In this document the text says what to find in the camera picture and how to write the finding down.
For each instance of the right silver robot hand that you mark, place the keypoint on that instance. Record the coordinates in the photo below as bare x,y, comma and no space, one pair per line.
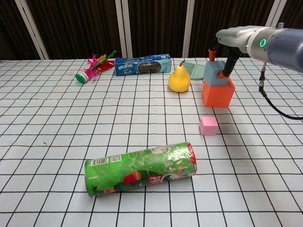
234,37

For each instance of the blue foam block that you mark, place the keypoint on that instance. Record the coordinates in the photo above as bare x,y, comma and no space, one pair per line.
213,73

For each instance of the small pink foam block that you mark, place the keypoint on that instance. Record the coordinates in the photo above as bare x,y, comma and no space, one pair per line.
208,126

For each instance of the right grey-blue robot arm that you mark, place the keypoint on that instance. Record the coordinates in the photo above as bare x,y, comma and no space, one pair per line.
284,47

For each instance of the mint green hand brush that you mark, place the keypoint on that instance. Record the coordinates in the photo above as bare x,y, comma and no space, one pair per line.
196,71

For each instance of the large orange foam block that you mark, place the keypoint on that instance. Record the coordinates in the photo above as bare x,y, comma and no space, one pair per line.
216,95

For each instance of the yellow toy pear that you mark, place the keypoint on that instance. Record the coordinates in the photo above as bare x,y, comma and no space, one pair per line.
179,80

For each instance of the dark folding screen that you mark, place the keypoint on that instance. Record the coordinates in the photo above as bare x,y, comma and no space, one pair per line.
154,26

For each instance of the blue cookie box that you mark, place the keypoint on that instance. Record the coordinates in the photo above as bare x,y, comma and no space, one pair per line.
142,65

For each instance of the pink feather shuttlecock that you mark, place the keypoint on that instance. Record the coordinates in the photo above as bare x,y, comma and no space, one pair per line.
91,71

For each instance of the green chips can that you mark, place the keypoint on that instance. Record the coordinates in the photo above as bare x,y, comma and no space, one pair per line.
139,170

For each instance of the white checkered tablecloth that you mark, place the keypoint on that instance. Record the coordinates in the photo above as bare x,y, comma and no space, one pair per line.
71,118

